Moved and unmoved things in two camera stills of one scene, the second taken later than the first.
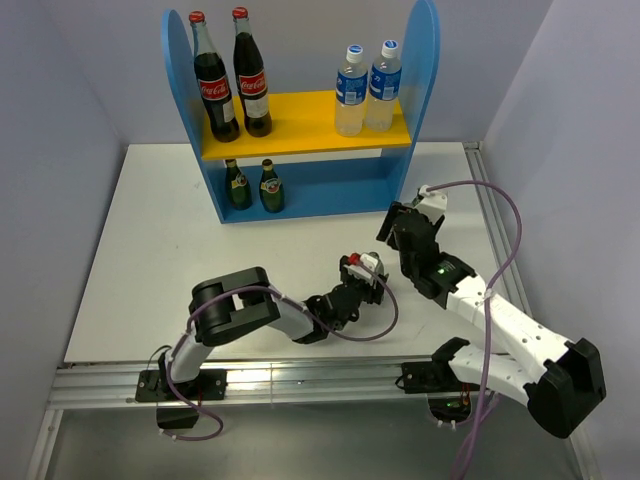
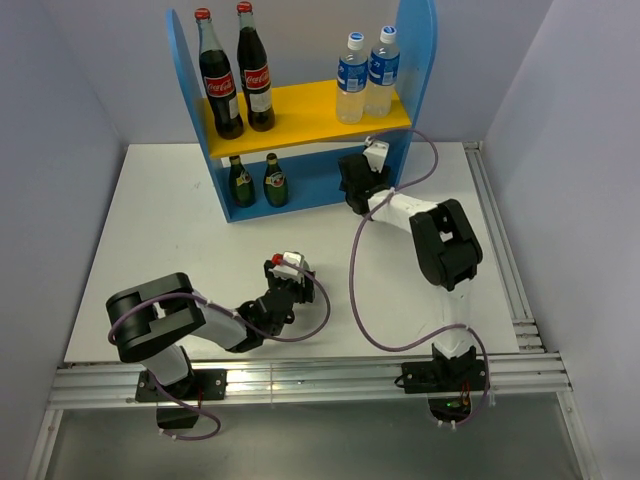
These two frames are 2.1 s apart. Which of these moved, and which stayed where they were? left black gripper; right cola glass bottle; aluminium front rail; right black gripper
Moved: right black gripper; left black gripper
Stayed: right cola glass bottle; aluminium front rail
